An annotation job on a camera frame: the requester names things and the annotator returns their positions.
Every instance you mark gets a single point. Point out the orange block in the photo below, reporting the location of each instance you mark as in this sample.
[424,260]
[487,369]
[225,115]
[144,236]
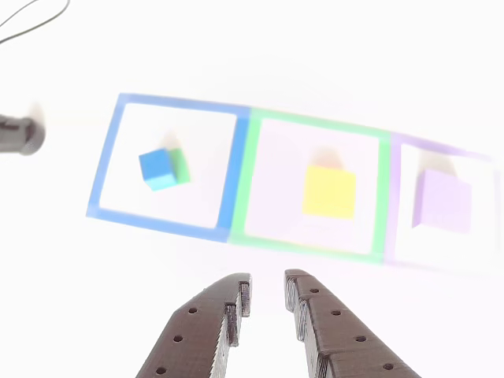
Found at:
[328,191]

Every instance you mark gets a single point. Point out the green cube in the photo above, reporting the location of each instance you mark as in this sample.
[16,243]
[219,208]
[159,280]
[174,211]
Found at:
[181,165]

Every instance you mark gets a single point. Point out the small blue cube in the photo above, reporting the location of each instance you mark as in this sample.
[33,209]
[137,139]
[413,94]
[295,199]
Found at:
[155,167]

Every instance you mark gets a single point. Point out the purple flat block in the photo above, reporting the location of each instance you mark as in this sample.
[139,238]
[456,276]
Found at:
[445,204]

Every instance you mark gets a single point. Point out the purple square frame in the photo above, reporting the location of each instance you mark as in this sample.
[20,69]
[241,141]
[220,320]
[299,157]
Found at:
[393,197]

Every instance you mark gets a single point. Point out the blue square frame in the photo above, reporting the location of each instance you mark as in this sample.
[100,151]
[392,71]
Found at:
[232,177]

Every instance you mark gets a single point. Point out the green square frame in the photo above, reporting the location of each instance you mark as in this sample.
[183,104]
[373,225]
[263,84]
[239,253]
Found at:
[244,177]

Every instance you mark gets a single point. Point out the black camera tripod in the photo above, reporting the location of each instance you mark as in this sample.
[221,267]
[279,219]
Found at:
[19,134]

